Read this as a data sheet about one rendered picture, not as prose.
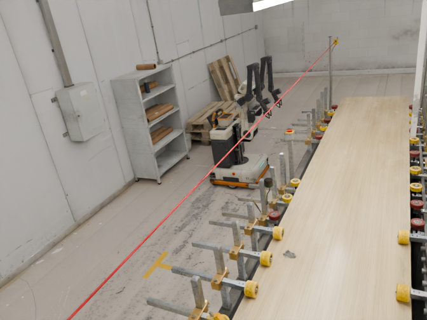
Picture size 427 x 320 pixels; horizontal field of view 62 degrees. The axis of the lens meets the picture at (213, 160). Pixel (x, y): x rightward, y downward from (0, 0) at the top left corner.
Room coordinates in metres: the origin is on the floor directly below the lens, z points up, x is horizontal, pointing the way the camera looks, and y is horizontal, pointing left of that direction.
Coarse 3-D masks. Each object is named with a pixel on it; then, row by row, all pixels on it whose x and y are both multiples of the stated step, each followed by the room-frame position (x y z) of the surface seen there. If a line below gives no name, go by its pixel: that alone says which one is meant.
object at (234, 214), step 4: (224, 212) 2.33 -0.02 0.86; (228, 212) 2.32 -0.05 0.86; (232, 212) 2.31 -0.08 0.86; (224, 216) 2.32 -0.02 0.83; (228, 216) 2.30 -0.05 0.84; (232, 216) 2.29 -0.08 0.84; (236, 216) 2.27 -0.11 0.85; (240, 216) 2.26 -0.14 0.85; (244, 216) 2.24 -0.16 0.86; (256, 216) 2.21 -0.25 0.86; (268, 220) 2.15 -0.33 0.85; (276, 220) 2.12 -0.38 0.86
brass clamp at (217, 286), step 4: (224, 272) 1.55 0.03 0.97; (228, 272) 1.57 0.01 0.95; (216, 276) 1.53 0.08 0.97; (220, 276) 1.53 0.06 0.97; (224, 276) 1.54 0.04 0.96; (212, 280) 1.51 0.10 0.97; (220, 280) 1.50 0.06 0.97; (212, 284) 1.49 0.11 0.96; (216, 284) 1.48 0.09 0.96; (220, 284) 1.49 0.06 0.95; (212, 288) 1.49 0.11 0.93; (216, 288) 1.48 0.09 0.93; (220, 288) 1.49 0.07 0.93
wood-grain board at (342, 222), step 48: (336, 144) 3.16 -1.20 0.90; (384, 144) 3.00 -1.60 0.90; (336, 192) 2.30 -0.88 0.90; (384, 192) 2.20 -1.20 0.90; (288, 240) 1.83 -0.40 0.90; (336, 240) 1.77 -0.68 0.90; (384, 240) 1.70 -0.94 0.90; (288, 288) 1.44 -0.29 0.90; (336, 288) 1.39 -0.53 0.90; (384, 288) 1.34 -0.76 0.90
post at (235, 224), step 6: (234, 222) 1.77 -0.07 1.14; (234, 228) 1.77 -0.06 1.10; (234, 234) 1.77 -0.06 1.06; (240, 234) 1.79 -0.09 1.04; (234, 240) 1.77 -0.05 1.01; (240, 240) 1.78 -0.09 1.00; (240, 258) 1.76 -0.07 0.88; (240, 264) 1.76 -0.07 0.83; (240, 270) 1.77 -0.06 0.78; (240, 276) 1.77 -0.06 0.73
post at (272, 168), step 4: (272, 168) 2.42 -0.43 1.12; (272, 172) 2.42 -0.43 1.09; (272, 176) 2.42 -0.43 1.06; (276, 184) 2.44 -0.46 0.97; (272, 188) 2.43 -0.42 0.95; (276, 188) 2.43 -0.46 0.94; (272, 192) 2.43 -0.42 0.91; (276, 192) 2.42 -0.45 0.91; (272, 196) 2.43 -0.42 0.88; (276, 196) 2.42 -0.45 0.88; (276, 208) 2.41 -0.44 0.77
